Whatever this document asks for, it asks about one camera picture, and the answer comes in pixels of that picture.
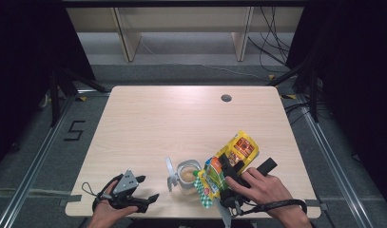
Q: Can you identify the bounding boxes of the black floor cables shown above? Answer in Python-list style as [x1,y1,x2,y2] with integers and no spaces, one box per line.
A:
[284,102,310,125]

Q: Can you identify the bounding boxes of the person's left hand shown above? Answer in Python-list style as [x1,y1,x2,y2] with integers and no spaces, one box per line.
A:
[90,180,139,227]

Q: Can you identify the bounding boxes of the thin cord loop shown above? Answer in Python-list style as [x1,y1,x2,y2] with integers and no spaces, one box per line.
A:
[81,181,100,198]

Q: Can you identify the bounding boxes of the dark curtain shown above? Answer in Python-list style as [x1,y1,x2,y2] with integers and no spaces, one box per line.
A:
[0,0,97,174]
[285,0,387,212]

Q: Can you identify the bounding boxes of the black wrist strap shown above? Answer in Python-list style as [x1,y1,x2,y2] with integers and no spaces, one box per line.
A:
[91,173,124,213]
[239,199,309,217]

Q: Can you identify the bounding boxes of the yellow pouch with green cap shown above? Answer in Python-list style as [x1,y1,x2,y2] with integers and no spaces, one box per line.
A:
[193,130,260,209]

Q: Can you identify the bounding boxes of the light wooden table frame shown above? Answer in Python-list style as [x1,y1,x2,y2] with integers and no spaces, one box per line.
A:
[67,7,304,63]

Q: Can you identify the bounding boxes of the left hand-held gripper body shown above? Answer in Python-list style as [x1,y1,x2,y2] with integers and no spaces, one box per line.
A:
[101,169,141,210]

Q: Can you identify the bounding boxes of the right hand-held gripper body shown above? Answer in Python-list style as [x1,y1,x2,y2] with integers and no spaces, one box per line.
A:
[214,157,279,228]

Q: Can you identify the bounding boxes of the black cable bundle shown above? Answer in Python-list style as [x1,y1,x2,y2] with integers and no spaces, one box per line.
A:
[247,6,292,73]

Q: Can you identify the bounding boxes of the black metal stand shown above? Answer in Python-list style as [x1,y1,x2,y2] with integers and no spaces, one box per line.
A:
[266,56,320,124]
[49,63,109,127]

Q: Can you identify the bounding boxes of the aluminium floor rail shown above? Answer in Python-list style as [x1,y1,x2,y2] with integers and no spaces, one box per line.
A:
[0,94,75,228]
[296,94,378,228]

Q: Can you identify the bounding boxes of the clear jar with white lid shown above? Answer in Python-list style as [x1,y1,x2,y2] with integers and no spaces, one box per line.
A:
[164,156,203,196]

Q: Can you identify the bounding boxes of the person's right hand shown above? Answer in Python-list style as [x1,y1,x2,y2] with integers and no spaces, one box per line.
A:
[224,166,304,220]

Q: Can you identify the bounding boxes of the thin white floor cable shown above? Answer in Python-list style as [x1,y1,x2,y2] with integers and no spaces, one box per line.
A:
[140,41,271,81]

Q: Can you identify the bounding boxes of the gray tape strip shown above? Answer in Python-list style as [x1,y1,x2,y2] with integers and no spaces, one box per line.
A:
[59,194,83,207]
[304,199,328,211]

